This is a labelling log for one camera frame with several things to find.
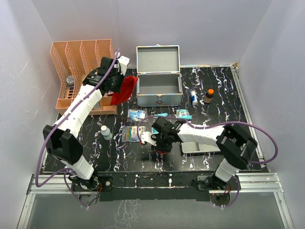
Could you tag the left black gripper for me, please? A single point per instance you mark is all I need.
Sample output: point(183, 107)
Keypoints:
point(117, 88)

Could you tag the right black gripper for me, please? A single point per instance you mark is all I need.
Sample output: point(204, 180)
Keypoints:
point(159, 147)

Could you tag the red first aid pouch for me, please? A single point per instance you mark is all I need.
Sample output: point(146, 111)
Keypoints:
point(128, 85)

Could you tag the cotton swab packet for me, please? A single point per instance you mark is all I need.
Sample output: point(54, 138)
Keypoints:
point(130, 133)

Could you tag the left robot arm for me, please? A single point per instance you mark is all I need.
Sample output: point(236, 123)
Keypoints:
point(61, 139)

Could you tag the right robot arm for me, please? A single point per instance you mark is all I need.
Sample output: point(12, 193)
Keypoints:
point(233, 142)

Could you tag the silver metal medicine case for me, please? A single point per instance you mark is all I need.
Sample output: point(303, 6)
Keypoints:
point(159, 80)

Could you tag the teal white wipes packet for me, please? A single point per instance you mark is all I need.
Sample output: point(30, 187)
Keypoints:
point(154, 131)

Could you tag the grey plastic tray insert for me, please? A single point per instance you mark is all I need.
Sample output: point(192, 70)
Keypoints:
point(198, 148)

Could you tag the small teal sachet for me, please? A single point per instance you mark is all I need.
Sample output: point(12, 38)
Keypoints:
point(162, 115)

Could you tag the teal plaster packet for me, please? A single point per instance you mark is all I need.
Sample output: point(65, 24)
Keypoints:
point(183, 114)

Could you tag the blue bandage packet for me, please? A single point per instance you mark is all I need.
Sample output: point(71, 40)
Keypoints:
point(136, 115)

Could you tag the round blue white tin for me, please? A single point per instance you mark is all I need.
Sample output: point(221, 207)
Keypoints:
point(70, 80)

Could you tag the orange plastic file organizer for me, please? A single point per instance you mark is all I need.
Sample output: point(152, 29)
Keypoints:
point(73, 61)

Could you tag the clear bottle white cap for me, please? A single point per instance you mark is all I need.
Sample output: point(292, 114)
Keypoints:
point(106, 133)

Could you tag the white blue tube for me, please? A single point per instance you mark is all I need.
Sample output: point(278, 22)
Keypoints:
point(193, 97)

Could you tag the brown bottle orange cap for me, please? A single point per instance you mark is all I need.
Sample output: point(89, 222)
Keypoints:
point(208, 96)

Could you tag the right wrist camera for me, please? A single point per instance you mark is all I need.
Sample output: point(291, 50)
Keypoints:
point(146, 137)

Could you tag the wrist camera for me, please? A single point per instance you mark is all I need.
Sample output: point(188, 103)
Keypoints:
point(123, 63)
point(146, 137)

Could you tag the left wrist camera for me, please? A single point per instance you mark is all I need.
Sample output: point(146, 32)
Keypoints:
point(123, 63)

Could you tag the aluminium frame rail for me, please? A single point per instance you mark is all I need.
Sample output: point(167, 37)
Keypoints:
point(159, 201)

